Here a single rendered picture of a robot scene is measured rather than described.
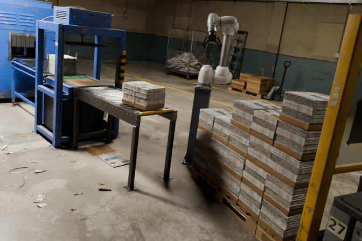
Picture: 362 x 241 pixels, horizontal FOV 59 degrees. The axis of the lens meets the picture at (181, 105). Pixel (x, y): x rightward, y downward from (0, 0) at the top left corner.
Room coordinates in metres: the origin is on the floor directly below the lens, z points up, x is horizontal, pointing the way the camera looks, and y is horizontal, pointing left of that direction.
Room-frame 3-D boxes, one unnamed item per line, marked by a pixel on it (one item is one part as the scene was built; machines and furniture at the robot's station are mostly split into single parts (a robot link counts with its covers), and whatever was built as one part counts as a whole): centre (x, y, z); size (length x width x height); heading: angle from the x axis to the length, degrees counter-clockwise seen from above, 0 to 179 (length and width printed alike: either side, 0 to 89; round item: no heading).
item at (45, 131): (4.33, 1.43, 0.38); 0.94 x 0.69 x 0.63; 136
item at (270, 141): (2.66, -0.87, 0.86); 0.38 x 0.29 x 0.04; 118
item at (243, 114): (2.92, -0.73, 0.95); 0.38 x 0.29 x 0.23; 120
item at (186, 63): (11.56, 0.06, 0.85); 1.21 x 0.83 x 1.71; 46
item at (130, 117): (3.44, 0.88, 0.74); 1.34 x 0.05 x 0.12; 46
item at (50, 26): (4.32, 1.43, 1.50); 0.94 x 0.68 x 0.10; 136
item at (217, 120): (3.03, -0.66, 0.42); 1.17 x 0.39 x 0.83; 29
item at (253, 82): (9.77, -2.11, 0.28); 1.20 x 0.83 x 0.57; 46
